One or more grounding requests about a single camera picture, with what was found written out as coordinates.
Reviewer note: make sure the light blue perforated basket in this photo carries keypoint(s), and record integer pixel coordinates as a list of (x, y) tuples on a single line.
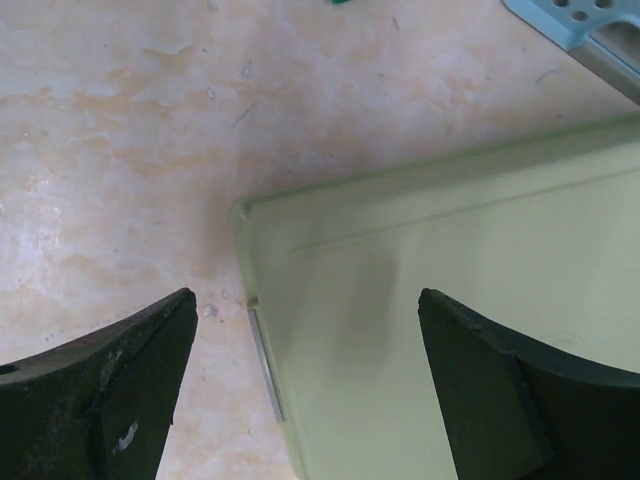
[(601, 35)]

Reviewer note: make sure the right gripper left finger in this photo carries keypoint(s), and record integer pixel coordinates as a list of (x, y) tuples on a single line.
[(100, 406)]

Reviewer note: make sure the light green shallow tray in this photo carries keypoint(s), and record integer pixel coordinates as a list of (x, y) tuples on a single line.
[(540, 235)]

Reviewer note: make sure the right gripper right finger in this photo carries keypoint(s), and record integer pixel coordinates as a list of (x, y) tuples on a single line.
[(517, 408)]

